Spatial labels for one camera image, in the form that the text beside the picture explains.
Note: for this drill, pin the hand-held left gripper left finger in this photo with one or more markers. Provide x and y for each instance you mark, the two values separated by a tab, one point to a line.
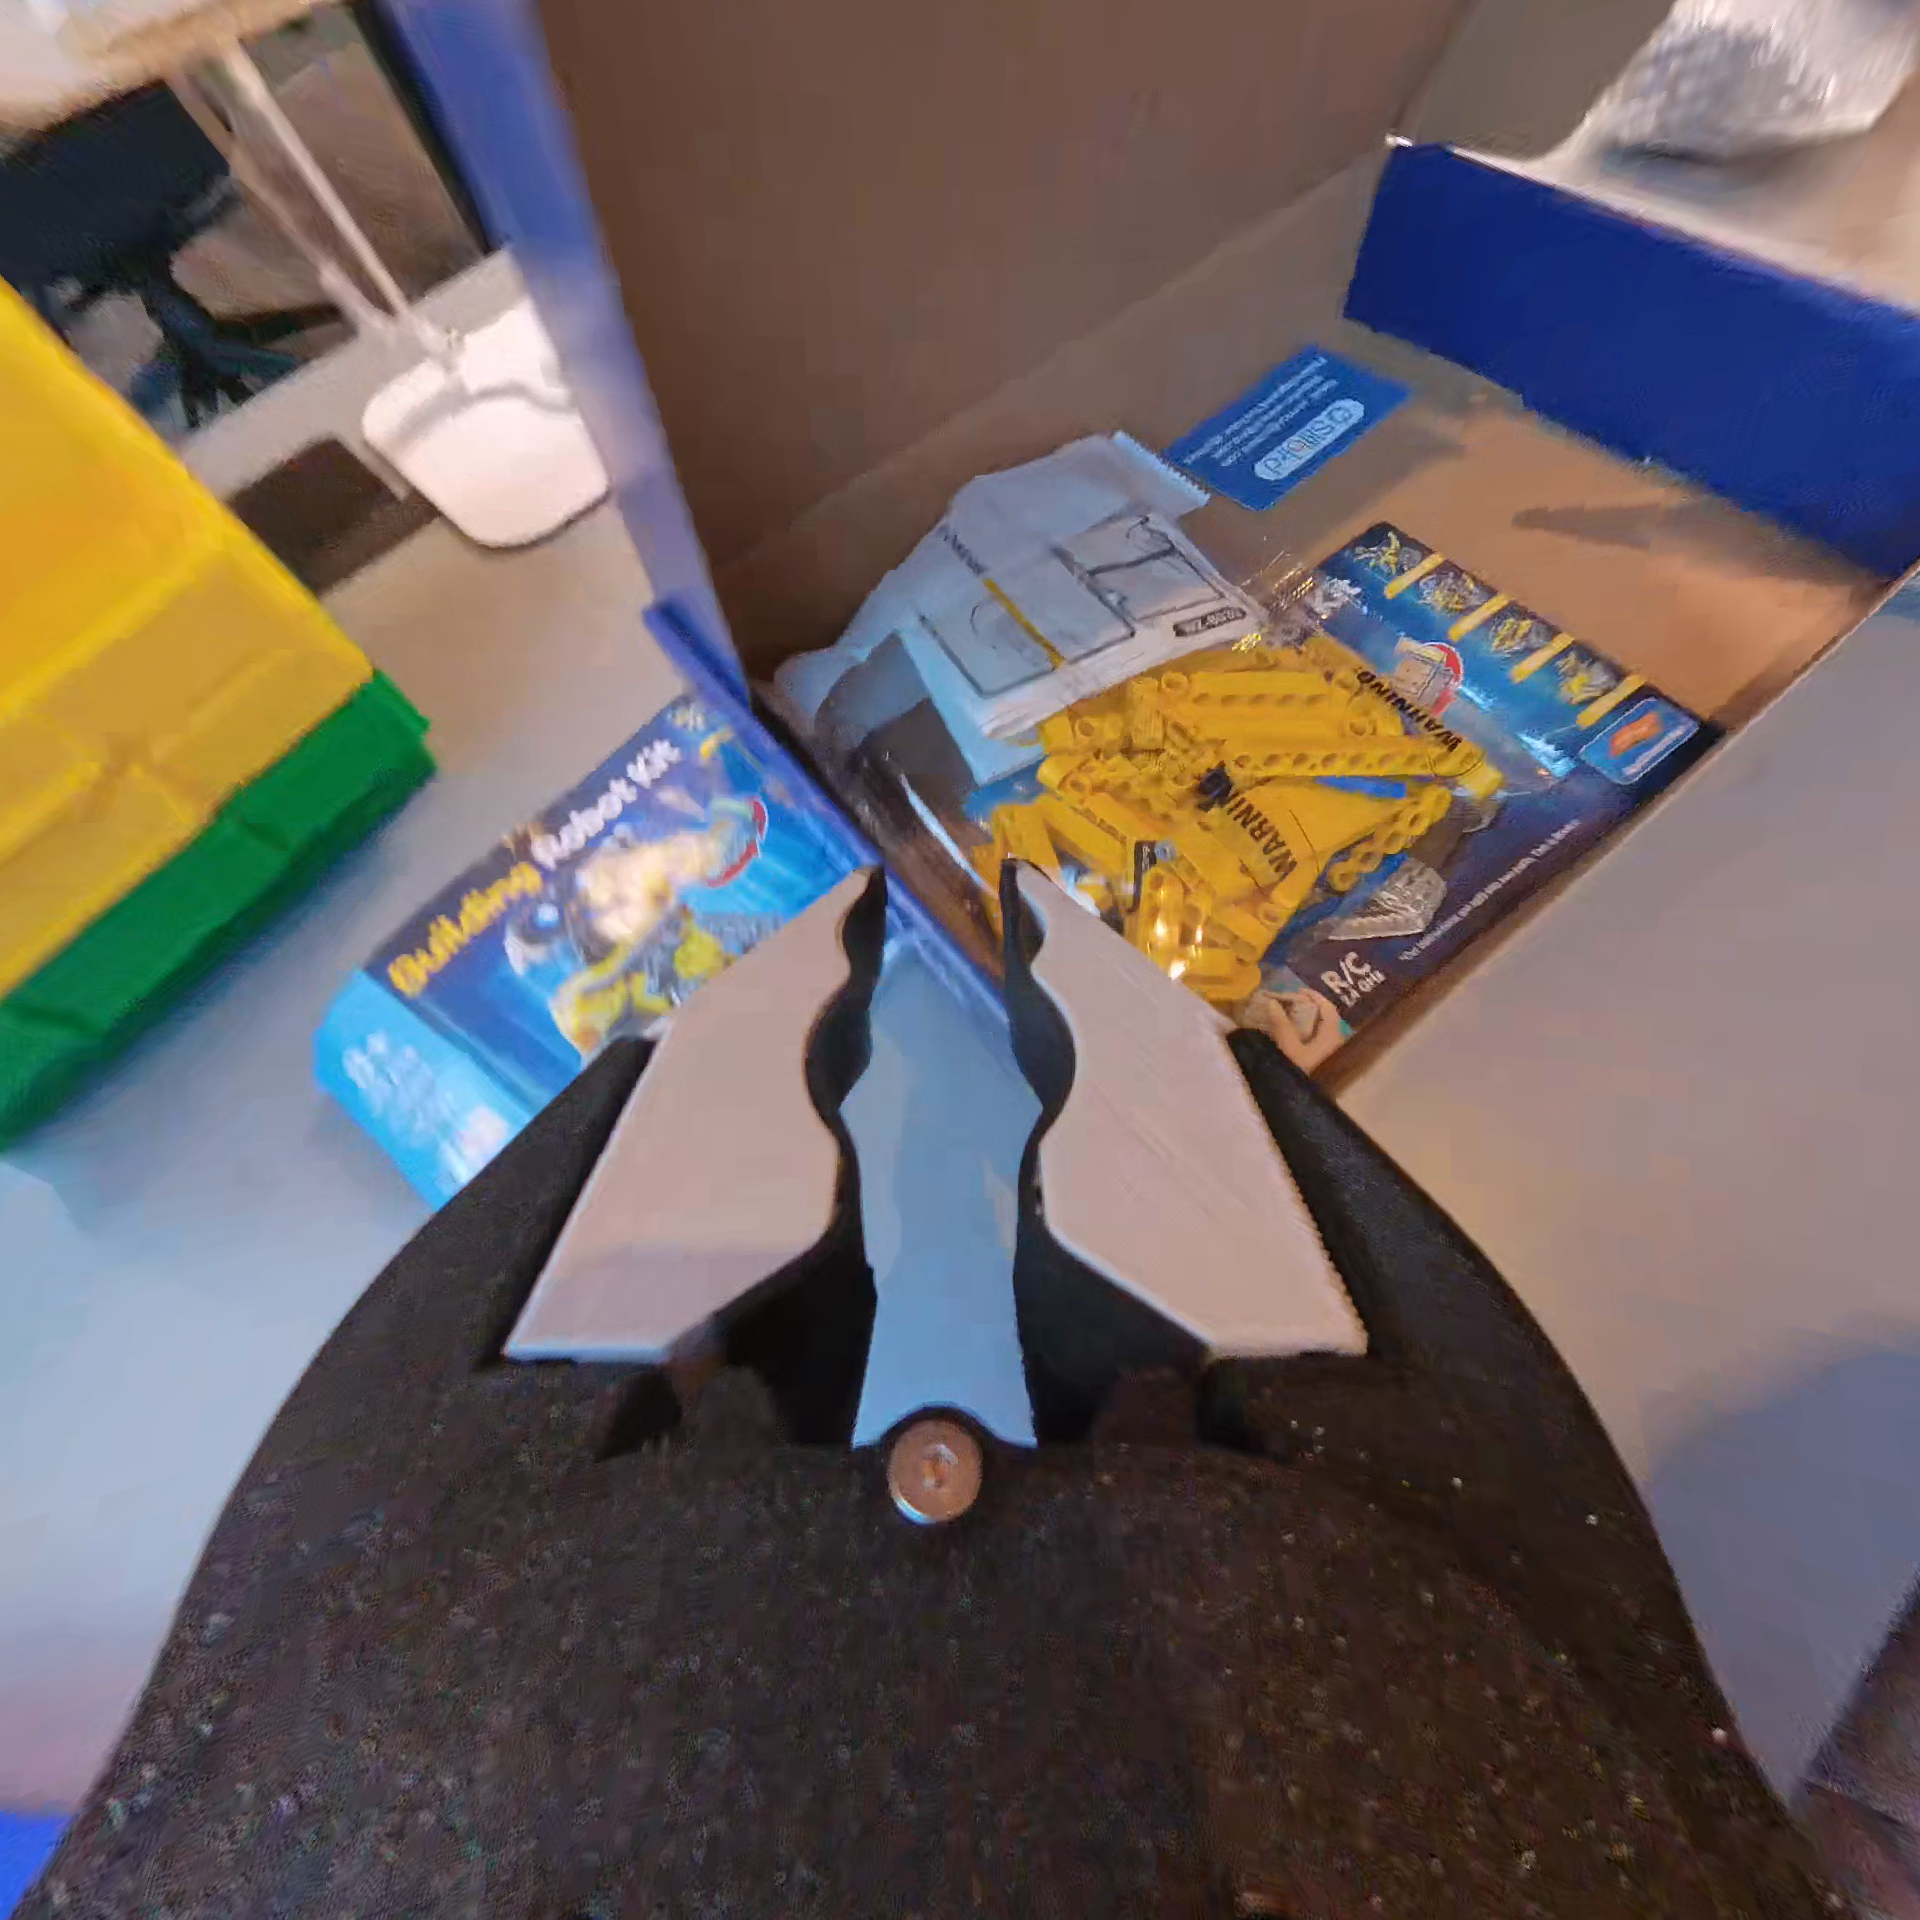
706	1187

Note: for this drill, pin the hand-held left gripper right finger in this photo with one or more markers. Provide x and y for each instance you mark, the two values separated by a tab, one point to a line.
1185	1187

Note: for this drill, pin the blue cardboard kit box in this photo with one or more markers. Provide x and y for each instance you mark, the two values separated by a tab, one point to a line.
973	225

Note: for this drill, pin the grey desk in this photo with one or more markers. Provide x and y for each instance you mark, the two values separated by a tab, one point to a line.
1575	1200

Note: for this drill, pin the blue robot kit booklet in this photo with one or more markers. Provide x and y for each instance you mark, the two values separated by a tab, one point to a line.
494	960

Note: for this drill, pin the bag of yellow bricks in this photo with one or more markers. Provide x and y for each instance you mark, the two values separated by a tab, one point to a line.
1231	781

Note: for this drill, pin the green storage bin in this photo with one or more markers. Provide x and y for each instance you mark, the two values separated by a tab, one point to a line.
272	856

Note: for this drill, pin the blue picture leaflet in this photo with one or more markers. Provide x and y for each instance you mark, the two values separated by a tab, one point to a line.
1558	708

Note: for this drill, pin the small blue card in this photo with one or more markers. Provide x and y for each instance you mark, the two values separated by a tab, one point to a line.
1288	427

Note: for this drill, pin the white document stand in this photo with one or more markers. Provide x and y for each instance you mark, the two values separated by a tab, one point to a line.
494	437

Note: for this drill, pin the yellow storage bin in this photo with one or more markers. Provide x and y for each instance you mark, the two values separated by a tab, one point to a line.
135	631

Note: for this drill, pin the black office chair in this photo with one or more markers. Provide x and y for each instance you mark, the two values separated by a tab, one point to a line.
103	194

